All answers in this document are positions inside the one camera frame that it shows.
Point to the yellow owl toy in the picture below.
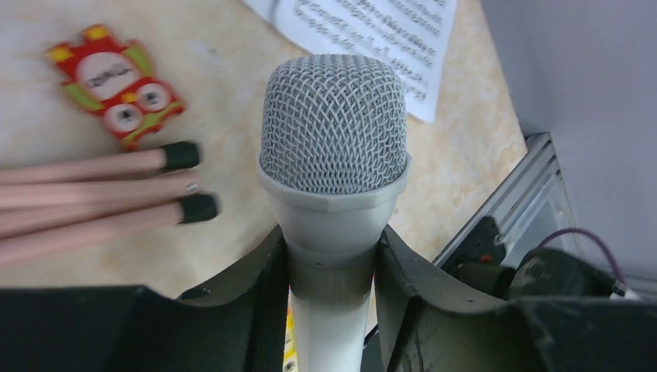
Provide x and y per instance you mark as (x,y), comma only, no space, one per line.
(290,361)

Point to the pink music stand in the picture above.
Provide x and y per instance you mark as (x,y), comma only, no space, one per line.
(56,207)

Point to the sheet music page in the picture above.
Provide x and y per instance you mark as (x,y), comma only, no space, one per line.
(412,36)

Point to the red owl toy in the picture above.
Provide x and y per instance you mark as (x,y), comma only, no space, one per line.
(116,82)

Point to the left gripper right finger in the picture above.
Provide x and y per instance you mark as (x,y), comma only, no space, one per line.
(430,321)

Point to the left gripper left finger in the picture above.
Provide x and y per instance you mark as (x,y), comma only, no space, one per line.
(234,321)

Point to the white microphone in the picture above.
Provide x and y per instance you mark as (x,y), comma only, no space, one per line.
(333,162)

